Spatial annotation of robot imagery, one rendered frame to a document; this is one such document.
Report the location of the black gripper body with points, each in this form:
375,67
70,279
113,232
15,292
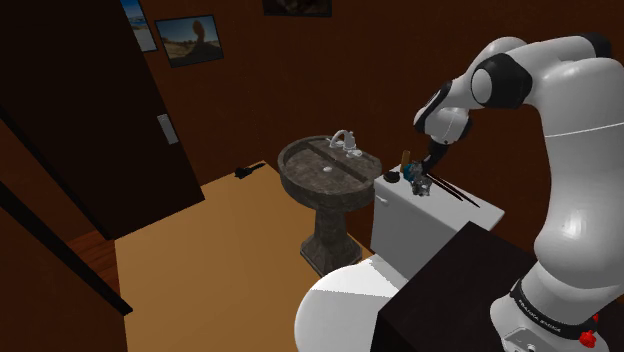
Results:
435,155

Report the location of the black brush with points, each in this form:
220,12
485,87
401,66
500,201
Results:
242,172

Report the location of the beach wall picture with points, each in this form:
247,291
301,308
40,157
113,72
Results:
141,27

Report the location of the brown wooden stick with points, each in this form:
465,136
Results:
405,158

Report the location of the blue grey figure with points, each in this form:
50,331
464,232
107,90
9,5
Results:
419,184

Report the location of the small black bowl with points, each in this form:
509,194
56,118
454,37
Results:
392,177

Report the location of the dark robot stand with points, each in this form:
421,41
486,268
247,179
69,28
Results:
448,292

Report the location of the dark brown door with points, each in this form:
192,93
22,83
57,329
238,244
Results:
83,112

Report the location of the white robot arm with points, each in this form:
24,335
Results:
575,161

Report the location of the desert rock wall picture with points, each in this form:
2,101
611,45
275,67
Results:
190,41

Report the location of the long black stick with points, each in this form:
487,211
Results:
460,194
448,190

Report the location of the stone pedestal sink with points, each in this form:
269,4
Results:
322,187

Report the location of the white toilet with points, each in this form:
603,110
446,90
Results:
414,229

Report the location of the dark wall picture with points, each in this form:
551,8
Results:
297,7

